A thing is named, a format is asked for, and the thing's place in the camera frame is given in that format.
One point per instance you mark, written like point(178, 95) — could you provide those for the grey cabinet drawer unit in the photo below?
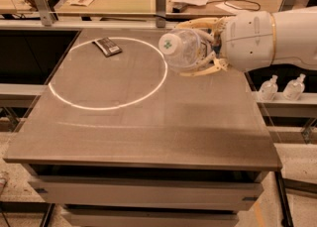
point(141, 202)

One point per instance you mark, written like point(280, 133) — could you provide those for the clear plastic water bottle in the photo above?
point(183, 49)

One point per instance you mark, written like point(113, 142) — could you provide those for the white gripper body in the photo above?
point(248, 41)

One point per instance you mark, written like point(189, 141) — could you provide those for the clear pump bottle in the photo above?
point(268, 89)
point(294, 88)

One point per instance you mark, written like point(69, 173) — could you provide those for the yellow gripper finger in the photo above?
point(208, 65)
point(216, 25)

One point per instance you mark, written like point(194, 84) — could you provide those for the clear pump bottle left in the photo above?
point(268, 89)

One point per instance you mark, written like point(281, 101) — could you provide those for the small paper card left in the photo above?
point(80, 2)

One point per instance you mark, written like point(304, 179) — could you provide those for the clear pump bottle right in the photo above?
point(294, 88)

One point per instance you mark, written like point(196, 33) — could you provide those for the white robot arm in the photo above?
point(295, 38)

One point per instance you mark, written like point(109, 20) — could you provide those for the white paper sheet right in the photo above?
point(229, 9)

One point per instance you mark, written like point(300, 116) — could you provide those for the dark snack bar wrapper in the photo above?
point(107, 47)

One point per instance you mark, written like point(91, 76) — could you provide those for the left metal bracket post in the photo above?
point(45, 12)

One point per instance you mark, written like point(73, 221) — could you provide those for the middle metal bracket post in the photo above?
point(160, 13)

